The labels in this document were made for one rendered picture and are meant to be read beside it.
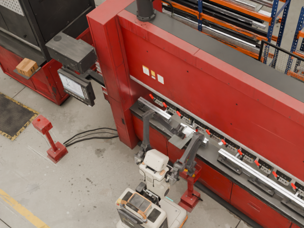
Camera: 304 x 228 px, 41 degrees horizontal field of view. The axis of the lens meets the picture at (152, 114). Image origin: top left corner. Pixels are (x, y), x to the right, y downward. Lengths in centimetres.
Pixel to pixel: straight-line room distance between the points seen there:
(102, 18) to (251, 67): 154
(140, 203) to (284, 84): 195
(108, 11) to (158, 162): 158
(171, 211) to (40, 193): 185
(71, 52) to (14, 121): 248
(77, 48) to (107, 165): 197
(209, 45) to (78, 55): 141
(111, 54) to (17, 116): 269
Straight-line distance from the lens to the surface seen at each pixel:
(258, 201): 460
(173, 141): 459
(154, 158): 405
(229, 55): 362
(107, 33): 413
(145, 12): 393
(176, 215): 496
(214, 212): 529
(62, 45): 446
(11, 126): 653
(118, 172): 562
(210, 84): 376
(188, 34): 381
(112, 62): 439
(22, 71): 567
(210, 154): 465
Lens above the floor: 485
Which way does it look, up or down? 53 degrees down
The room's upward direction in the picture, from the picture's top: 8 degrees counter-clockwise
